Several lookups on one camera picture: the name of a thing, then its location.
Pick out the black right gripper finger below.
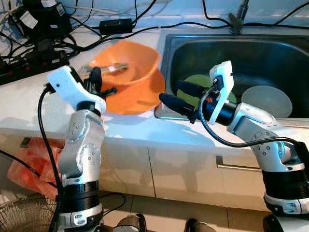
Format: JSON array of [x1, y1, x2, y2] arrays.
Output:
[[176, 80, 208, 97], [159, 93, 198, 119]]

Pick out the green plate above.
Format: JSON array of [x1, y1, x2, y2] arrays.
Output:
[[183, 74, 237, 104]]

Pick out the wooden chopstick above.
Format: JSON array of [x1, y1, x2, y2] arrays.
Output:
[[82, 65, 128, 76], [79, 62, 129, 72]]

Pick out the orange plastic bowl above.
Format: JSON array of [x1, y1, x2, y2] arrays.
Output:
[[89, 40, 162, 92]]

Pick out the white kitchen cabinet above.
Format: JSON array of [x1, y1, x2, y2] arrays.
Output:
[[0, 128, 309, 213]]

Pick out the orange plastic plate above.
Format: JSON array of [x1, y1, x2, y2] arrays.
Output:
[[99, 68, 166, 115]]

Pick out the small black power brick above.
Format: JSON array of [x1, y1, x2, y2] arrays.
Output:
[[99, 18, 133, 34]]

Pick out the grey translucent bowl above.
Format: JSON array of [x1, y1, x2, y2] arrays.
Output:
[[241, 86, 293, 118]]

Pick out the black power strip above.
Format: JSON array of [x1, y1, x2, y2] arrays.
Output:
[[0, 48, 70, 87]]

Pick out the large black power adapter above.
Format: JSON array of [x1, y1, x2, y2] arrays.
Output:
[[11, 0, 73, 42]]

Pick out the stainless steel sink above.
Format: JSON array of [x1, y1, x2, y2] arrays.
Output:
[[154, 33, 309, 127]]

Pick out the dark metal faucet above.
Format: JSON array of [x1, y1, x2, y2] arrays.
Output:
[[228, 0, 250, 34]]

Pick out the orange plastic bag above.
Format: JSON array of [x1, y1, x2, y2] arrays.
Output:
[[7, 138, 66, 199]]

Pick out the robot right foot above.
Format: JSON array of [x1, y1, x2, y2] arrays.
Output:
[[185, 218, 218, 232]]

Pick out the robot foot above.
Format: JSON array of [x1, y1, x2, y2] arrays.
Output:
[[113, 214, 148, 232], [185, 218, 218, 232]]

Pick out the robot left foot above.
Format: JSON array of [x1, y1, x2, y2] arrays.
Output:
[[113, 214, 148, 232]]

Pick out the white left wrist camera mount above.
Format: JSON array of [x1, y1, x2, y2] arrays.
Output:
[[47, 65, 107, 109]]

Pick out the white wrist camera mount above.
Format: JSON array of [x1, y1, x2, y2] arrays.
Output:
[[209, 61, 235, 119], [47, 65, 107, 109]]

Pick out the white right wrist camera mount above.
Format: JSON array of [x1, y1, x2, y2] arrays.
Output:
[[209, 61, 235, 119]]

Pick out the thin black counter cable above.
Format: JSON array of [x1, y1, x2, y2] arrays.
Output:
[[130, 22, 231, 35]]

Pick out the long metal cabinet handle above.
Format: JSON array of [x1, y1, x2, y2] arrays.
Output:
[[216, 156, 264, 172]]

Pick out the black floor cable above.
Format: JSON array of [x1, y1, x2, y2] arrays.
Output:
[[99, 192, 127, 216]]

